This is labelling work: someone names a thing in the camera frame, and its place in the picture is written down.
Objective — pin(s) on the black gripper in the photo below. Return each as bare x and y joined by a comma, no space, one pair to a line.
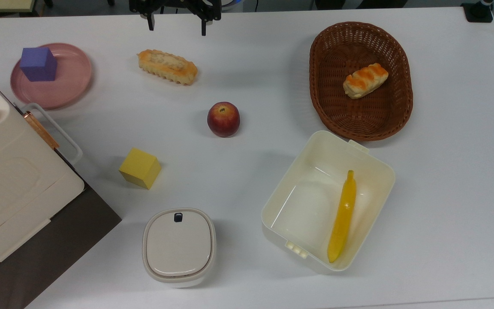
174,5

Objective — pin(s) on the yellow cube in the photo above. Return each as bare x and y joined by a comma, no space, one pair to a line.
140,168

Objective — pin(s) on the purple cube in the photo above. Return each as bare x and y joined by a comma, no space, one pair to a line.
38,64

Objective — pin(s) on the long bread with topping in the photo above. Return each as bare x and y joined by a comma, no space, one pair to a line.
167,66

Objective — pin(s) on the red apple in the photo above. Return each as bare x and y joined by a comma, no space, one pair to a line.
223,119

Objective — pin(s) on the pink plate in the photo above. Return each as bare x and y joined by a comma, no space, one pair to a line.
58,81

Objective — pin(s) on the small glazed bread roll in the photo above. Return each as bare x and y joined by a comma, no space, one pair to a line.
365,80

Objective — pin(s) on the brown wicker basket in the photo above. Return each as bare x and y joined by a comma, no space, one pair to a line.
360,111

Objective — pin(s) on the white lidded container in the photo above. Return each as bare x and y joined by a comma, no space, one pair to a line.
179,244

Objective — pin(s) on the cream plastic open box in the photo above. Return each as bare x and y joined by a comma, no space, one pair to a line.
307,206

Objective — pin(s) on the yellow banana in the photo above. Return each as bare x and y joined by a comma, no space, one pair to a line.
343,216

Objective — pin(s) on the black clamp mount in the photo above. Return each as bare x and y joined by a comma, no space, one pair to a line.
478,10

